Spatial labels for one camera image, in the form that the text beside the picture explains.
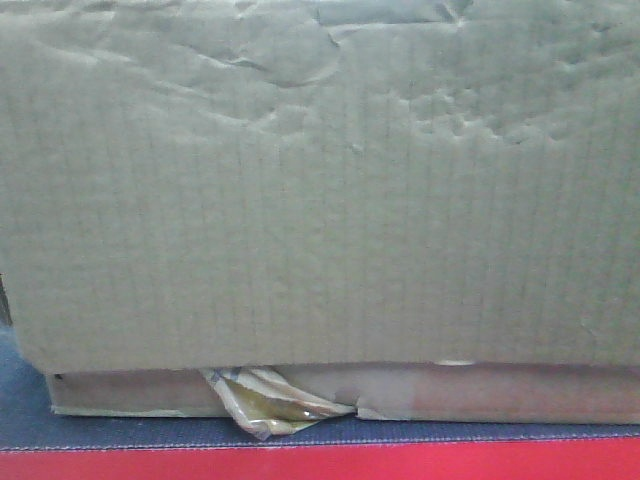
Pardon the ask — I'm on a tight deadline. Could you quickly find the red base panel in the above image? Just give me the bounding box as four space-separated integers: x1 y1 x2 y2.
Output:
1 438 639 479

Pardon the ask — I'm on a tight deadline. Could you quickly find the large cardboard box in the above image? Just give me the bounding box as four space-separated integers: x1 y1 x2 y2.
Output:
1 1 639 374

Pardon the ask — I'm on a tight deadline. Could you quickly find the crumpled yellowish packing tape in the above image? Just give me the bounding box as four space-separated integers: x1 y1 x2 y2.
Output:
199 367 356 441

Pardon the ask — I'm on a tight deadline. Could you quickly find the lower flat cardboard box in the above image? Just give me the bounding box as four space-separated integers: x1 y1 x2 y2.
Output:
46 363 639 424

